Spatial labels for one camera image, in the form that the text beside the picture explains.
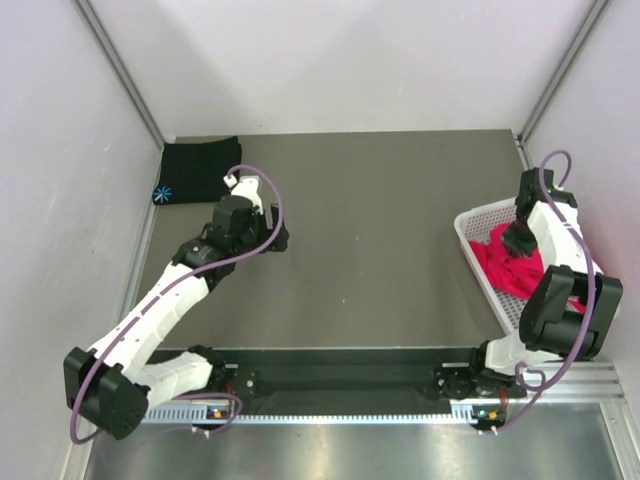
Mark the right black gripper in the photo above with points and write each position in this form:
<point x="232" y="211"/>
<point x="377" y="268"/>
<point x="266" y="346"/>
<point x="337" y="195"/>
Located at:
<point x="515" y="246"/>

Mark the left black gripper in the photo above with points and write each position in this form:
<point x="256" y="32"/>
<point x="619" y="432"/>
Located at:
<point x="266" y="233"/>

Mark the red polo shirt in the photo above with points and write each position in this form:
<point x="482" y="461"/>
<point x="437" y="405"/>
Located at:
<point x="518" y="277"/>

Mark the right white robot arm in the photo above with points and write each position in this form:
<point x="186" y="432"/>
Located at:
<point x="508" y="356"/>

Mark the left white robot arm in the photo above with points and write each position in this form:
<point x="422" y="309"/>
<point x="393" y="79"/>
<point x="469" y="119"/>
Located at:
<point x="112" y="384"/>

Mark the white plastic basket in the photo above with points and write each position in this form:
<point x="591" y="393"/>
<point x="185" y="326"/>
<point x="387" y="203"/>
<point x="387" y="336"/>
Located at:
<point x="553" y="283"/>

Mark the folded black t shirt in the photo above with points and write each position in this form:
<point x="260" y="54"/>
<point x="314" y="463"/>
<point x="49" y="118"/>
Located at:
<point x="193" y="172"/>

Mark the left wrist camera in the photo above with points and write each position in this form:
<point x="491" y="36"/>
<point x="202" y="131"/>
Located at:
<point x="244" y="186"/>

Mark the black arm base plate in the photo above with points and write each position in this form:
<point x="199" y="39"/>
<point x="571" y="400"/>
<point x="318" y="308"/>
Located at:
<point x="426" y="380"/>

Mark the aluminium front rail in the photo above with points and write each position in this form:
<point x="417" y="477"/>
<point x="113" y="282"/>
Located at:
<point x="586" y="382"/>

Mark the right aluminium frame post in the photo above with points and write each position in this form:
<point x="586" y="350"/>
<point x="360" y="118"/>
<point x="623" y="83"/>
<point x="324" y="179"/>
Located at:
<point x="577" y="44"/>

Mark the aluminium frame post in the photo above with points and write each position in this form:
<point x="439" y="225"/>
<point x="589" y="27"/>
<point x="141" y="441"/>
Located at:
<point x="99" y="33"/>
<point x="577" y="44"/>

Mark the slotted grey cable duct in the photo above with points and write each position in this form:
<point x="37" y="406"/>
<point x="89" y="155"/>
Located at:
<point x="216" y="413"/>

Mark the left aluminium frame post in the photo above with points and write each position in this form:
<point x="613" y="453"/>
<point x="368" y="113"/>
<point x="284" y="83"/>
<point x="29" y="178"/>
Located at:
<point x="99" y="33"/>

